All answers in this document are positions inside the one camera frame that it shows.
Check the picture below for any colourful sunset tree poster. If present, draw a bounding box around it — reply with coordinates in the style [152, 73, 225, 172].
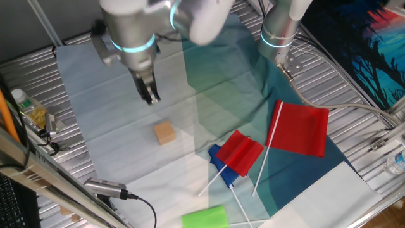
[300, 0, 405, 111]

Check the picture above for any silver depth camera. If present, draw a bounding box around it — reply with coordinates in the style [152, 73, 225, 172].
[83, 177, 129, 201]

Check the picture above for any clear water bottle blue label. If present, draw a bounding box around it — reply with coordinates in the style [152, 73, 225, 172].
[383, 149, 405, 175]

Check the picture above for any small red flag white stick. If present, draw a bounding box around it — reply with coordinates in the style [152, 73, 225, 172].
[197, 129, 265, 198]

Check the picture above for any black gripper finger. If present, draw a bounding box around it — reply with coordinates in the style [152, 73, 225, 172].
[139, 85, 155, 106]
[147, 80, 161, 103]

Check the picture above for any black camera cable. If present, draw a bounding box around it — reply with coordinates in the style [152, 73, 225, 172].
[126, 192, 158, 228]

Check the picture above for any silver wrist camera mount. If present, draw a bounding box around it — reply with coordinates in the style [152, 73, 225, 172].
[90, 19, 120, 68]

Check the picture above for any orange pole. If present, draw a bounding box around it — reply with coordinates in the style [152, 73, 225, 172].
[0, 89, 20, 144]

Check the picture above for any large red flag white stick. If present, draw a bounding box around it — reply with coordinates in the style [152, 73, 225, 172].
[252, 99, 330, 197]

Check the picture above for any small wooden cube block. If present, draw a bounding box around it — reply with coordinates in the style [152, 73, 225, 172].
[153, 120, 177, 146]

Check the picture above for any aluminium frame beam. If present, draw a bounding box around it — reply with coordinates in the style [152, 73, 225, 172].
[0, 126, 129, 228]

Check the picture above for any thin aluminium pole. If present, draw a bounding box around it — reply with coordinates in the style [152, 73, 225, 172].
[27, 0, 64, 48]

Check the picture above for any thick grey cable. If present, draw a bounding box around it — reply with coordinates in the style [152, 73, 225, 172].
[277, 63, 400, 127]

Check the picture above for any blue teal patterned tablecloth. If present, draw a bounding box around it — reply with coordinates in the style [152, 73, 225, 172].
[56, 5, 384, 228]

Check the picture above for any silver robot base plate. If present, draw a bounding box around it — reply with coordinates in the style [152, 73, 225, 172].
[274, 51, 304, 77]

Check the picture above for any blue flag with white stick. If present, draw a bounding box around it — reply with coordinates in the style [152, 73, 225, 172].
[208, 144, 254, 228]

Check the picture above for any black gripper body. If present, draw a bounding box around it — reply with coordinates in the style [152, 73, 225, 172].
[128, 65, 157, 93]

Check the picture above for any small silver clamp device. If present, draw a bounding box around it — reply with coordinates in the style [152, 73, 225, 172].
[37, 111, 66, 139]

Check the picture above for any aluminium corner bracket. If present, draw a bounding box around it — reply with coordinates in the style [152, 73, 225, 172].
[370, 122, 405, 152]

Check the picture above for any green flag with white stick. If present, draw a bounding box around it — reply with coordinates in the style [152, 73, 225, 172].
[181, 205, 273, 228]

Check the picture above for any black keyboard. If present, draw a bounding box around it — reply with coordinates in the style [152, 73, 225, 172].
[0, 173, 41, 228]

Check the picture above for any plastic bottle with green label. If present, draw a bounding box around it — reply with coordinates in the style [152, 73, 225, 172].
[11, 88, 49, 130]

